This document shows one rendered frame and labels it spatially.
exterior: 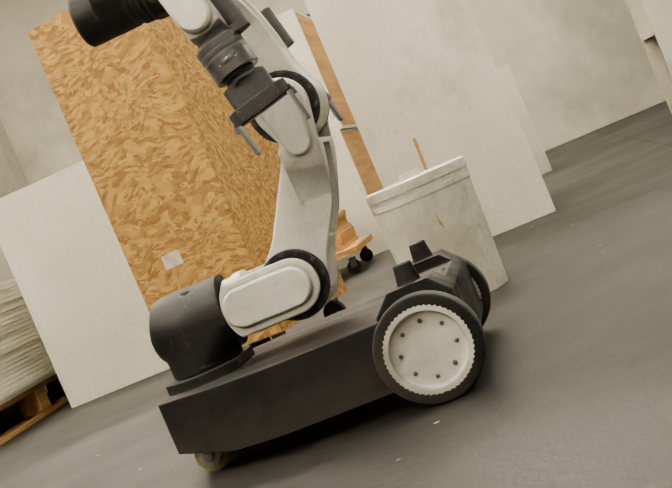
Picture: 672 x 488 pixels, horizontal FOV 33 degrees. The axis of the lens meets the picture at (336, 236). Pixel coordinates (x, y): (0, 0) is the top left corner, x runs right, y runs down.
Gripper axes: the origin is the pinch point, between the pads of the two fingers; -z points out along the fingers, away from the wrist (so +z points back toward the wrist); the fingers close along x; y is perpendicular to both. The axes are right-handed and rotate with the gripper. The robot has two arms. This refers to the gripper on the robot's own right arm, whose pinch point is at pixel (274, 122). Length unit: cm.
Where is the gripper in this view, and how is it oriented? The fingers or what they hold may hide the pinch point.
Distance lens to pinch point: 205.1
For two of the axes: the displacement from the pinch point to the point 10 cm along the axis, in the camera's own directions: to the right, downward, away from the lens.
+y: 0.9, -0.1, 10.0
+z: -5.8, -8.1, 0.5
